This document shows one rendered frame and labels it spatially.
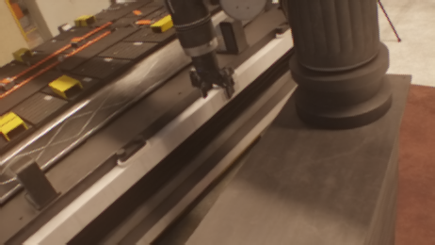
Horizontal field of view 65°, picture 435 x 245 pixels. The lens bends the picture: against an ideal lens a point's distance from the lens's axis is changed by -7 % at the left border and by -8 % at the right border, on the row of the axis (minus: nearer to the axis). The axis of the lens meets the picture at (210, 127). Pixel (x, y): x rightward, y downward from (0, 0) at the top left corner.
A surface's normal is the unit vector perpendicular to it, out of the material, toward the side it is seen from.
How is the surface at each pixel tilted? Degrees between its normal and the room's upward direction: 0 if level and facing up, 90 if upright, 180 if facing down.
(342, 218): 0
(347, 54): 90
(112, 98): 90
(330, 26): 90
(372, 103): 23
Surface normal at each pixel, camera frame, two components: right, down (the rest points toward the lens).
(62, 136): 0.72, 0.19
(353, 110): -0.28, -0.51
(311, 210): -0.28, -0.80
